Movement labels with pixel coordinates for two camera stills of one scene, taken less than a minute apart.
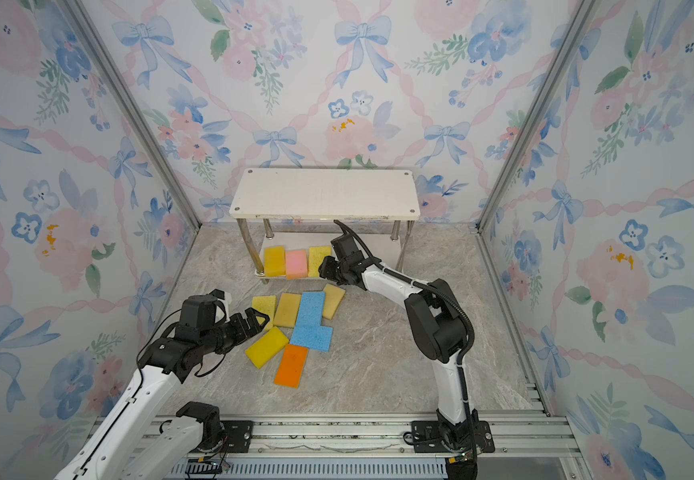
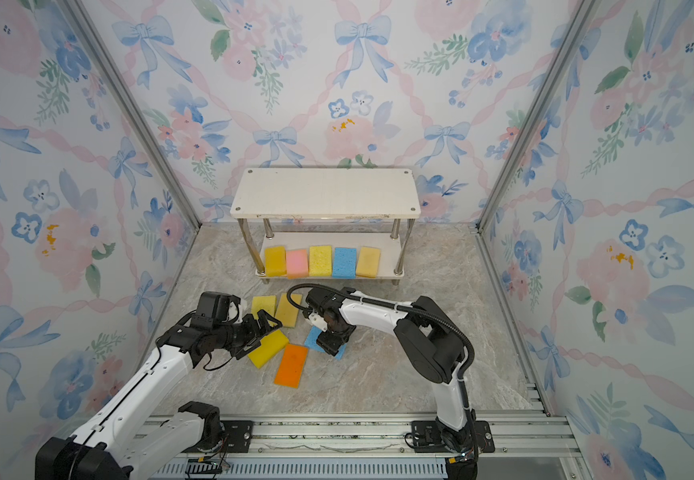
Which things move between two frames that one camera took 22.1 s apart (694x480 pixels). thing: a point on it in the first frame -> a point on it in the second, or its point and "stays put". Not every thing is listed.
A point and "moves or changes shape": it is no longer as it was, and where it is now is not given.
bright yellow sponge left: (267, 346) stays put
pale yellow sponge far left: (266, 305) stays put
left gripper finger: (253, 322) -> (254, 343)
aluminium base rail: (539, 447) stays put
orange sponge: (291, 366) stays put
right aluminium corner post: (560, 57) stays put
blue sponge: (310, 311) moves or changes shape
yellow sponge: (274, 261) stays put
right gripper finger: (327, 270) -> (330, 341)
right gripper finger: (328, 266) -> (318, 321)
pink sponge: (296, 265) stays put
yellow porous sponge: (316, 256) stays put
